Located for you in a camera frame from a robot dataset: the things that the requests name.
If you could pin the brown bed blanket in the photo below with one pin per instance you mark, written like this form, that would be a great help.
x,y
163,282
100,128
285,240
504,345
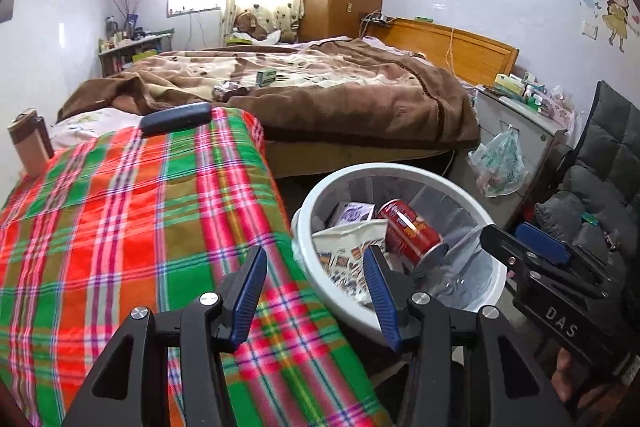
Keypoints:
x,y
350,107

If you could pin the vase with dry branches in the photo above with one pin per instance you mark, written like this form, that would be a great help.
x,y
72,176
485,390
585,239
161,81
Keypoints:
x,y
131,22

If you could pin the plaid tablecloth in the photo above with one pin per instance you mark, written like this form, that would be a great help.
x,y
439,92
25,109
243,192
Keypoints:
x,y
125,217

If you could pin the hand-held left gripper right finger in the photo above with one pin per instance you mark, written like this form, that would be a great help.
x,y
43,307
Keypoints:
x,y
382,297

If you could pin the printed paper bag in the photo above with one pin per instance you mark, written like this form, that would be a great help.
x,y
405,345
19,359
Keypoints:
x,y
345,252

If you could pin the silver item on blanket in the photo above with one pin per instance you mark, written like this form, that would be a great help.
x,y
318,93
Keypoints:
x,y
227,91

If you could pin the white green plastic bag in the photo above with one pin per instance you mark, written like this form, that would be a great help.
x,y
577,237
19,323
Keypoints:
x,y
497,162

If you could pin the pile of medicine boxes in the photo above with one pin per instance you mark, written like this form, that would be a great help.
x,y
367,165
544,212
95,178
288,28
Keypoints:
x,y
515,84

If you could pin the grey nightstand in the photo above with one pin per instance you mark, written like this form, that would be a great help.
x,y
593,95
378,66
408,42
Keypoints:
x,y
515,122

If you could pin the white wall switch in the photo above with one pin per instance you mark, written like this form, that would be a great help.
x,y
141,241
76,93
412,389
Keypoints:
x,y
590,30

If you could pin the grey padded chair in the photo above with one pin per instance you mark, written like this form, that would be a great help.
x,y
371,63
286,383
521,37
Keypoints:
x,y
605,167

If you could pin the white floral bed sheet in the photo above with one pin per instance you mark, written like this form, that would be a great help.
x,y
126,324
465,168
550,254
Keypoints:
x,y
90,127

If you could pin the white purple-print carton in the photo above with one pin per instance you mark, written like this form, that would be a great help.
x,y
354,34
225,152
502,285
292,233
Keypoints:
x,y
352,213

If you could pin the dark blue glasses case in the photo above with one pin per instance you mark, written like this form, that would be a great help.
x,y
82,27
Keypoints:
x,y
175,118

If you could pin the red drink can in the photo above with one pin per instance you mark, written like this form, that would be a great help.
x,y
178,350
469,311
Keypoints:
x,y
407,232

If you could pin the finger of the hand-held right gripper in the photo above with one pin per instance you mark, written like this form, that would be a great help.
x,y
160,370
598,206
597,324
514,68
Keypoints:
x,y
542,239
502,247

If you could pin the white waste bin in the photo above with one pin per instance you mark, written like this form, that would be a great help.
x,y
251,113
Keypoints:
x,y
305,247

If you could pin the wooden bed headboard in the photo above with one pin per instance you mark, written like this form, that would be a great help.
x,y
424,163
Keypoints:
x,y
465,52

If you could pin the brown teddy bear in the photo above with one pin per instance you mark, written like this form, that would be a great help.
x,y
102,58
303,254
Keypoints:
x,y
247,24

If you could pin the small green box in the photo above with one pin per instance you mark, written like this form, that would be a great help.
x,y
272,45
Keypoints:
x,y
266,78

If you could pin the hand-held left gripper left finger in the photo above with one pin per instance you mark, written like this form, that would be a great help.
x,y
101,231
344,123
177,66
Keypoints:
x,y
247,292

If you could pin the cartoon girl wall sticker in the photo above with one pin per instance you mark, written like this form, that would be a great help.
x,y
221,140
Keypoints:
x,y
615,7

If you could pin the beige brown travel mug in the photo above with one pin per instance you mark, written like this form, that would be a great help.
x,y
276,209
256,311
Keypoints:
x,y
30,147

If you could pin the cluttered shelf desk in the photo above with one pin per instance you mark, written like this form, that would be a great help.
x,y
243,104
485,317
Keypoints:
x,y
145,44

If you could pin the person's right hand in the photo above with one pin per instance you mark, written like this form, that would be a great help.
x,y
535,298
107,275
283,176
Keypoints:
x,y
570,374

